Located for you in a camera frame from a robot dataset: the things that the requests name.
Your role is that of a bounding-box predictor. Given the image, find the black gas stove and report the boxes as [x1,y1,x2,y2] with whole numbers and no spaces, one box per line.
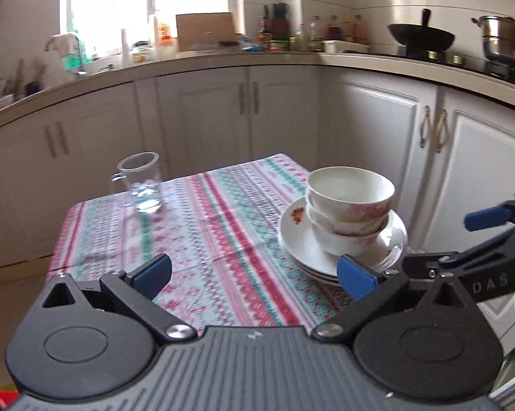
[405,49,515,91]

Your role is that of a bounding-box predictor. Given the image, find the black wok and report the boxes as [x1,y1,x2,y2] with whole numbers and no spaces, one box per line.
[388,9,456,57]

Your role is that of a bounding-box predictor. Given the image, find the white flowered ceramic jar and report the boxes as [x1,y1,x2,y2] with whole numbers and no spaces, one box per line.
[131,45,155,66]

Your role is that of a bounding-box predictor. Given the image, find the dark knife block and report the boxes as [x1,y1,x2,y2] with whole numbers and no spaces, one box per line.
[268,3,291,40]

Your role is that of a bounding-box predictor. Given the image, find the striped patterned tablecloth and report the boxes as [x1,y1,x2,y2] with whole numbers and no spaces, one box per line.
[46,153,425,337]

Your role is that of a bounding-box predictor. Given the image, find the red label oil bottle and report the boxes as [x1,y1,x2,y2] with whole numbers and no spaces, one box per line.
[326,15,344,41]
[353,15,368,44]

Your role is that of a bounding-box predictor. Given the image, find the white cloth on faucet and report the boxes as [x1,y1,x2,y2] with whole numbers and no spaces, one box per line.
[54,33,76,58]

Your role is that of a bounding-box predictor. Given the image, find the dark sauce bottle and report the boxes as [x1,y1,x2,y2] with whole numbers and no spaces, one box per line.
[258,5,272,49]

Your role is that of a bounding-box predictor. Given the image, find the white plate two fruit prints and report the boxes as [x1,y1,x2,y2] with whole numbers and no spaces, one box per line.
[300,261,395,287]

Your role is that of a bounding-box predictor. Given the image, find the white bowl pink flowers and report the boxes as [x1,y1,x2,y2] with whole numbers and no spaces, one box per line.
[311,218,388,258]
[305,201,390,236]
[306,166,396,224]

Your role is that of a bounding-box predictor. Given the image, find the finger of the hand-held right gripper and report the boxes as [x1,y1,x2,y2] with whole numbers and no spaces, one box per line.
[402,225,515,281]
[464,192,515,232]

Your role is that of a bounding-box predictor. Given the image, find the cardboard box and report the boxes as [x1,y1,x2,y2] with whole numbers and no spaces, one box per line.
[176,12,236,52]

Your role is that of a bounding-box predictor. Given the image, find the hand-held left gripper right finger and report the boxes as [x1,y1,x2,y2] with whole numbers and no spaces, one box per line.
[311,254,480,344]

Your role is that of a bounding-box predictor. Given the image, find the green dish soap bottle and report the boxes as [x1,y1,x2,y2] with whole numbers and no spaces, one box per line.
[65,11,87,71]

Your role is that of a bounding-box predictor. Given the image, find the white cabinet door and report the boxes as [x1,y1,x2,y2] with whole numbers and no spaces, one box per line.
[336,80,438,249]
[57,81,138,206]
[0,126,58,266]
[437,90,515,339]
[249,65,321,167]
[157,67,249,176]

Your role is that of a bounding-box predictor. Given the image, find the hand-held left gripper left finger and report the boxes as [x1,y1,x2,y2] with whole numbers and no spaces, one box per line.
[30,254,198,344]

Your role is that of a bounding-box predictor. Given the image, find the metal kitchen faucet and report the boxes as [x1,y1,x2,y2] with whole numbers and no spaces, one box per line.
[44,34,87,75]

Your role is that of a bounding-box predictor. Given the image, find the clear glass mug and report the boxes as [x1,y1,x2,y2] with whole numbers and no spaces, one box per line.
[107,152,164,214]

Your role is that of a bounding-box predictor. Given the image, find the white plastic tray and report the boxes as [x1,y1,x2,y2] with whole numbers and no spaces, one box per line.
[323,40,370,54]

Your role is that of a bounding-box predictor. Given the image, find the steel cooking pot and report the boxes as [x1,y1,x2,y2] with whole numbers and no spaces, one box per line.
[472,15,515,67]

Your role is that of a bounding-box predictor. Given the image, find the kitchen window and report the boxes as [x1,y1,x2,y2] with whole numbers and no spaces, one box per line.
[61,0,228,58]

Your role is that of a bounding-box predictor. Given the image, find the beige kitchen countertop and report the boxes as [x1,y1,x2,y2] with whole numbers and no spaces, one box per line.
[0,49,515,135]

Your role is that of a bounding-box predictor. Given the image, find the white plate with fruit print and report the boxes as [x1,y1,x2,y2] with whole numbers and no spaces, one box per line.
[288,244,407,282]

